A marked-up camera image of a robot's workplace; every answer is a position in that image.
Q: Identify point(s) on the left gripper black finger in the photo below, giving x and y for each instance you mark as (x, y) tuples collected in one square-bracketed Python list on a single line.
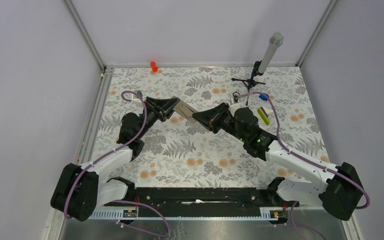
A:
[(163, 103), (167, 111)]

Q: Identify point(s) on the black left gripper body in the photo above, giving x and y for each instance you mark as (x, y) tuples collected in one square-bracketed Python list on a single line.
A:
[(153, 113)]

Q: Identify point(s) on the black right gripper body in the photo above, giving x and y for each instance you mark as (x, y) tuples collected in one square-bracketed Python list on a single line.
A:
[(225, 122)]

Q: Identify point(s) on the white remote control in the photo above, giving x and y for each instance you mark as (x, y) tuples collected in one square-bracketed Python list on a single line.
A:
[(185, 110)]

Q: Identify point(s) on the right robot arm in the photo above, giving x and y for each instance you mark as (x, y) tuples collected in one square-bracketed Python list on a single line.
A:
[(340, 188)]

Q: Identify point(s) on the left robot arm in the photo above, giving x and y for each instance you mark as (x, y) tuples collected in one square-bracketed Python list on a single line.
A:
[(82, 188)]

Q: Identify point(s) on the red plastic block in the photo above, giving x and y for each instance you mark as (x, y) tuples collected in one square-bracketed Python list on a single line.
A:
[(154, 66)]

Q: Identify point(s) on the floral patterned table mat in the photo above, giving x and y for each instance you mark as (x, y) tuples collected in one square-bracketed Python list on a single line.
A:
[(178, 153)]

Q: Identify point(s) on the black microphone tripod stand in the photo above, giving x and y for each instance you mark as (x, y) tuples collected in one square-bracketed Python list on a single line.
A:
[(251, 82)]

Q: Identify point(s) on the blue plastic cap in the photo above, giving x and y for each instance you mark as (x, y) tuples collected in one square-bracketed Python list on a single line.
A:
[(264, 96)]

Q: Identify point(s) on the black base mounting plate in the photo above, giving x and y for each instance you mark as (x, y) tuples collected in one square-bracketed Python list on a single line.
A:
[(155, 198)]

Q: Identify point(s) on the grey microphone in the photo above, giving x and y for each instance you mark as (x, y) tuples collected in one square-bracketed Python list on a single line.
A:
[(275, 42)]

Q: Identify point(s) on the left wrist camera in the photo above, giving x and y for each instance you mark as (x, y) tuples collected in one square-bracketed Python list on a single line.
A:
[(137, 98)]

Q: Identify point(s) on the aluminium frame rail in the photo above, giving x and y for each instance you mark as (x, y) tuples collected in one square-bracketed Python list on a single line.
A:
[(94, 70)]

